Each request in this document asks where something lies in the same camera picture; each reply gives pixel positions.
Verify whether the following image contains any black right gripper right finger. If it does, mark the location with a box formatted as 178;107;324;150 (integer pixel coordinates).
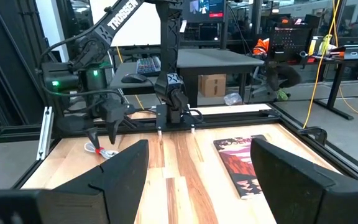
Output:
250;138;358;224

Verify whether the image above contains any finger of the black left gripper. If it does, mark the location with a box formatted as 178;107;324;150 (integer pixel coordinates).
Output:
106;119;124;146
84;126;102;150

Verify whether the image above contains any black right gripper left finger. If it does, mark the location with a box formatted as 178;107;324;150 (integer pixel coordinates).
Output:
0;139;150;224

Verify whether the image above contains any white cable with red tie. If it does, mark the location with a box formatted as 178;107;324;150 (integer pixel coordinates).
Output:
84;142;120;160

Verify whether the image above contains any black computer mouse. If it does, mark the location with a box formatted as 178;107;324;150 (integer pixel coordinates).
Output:
121;73;149;84

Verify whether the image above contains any low grey keyboard desk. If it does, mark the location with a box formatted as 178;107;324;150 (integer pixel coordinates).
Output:
109;61;167;96

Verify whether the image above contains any silver aluminium extrusion bar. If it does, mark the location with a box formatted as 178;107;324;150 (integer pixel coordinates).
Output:
35;106;55;161

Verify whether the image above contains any black computer keyboard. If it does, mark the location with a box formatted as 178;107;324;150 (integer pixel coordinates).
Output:
135;55;162;77

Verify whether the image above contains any black box with green light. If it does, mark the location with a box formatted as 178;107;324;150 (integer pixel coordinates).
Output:
40;60;82;93

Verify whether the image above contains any red purple landscape print notebook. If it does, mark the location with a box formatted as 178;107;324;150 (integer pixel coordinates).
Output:
213;134;269;200

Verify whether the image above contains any brown cardboard box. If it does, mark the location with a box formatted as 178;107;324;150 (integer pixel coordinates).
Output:
198;73;227;98

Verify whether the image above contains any grey top tall desk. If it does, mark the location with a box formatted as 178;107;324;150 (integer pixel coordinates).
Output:
176;48;265;108

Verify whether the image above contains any clear plastic bag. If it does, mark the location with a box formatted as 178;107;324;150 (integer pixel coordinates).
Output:
223;92;244;106

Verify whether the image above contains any black leg cluttered desk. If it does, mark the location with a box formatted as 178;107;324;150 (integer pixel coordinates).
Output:
300;43;358;121

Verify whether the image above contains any black office chair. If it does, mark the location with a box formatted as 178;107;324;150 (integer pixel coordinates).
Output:
250;63;303;102

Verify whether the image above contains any screen with red button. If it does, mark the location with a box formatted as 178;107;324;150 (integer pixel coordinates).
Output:
181;0;226;24

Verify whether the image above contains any black pegboard panel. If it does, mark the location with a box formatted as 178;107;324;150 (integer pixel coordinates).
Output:
267;27;313;62

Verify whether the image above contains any orange safety vest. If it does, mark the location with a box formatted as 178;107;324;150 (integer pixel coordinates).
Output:
252;37;270;56

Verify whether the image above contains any black aluminium table frame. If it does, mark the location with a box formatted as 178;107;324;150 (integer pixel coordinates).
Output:
0;0;358;190

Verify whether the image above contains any yellow floor cable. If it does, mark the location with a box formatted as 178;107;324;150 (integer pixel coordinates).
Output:
301;0;358;130

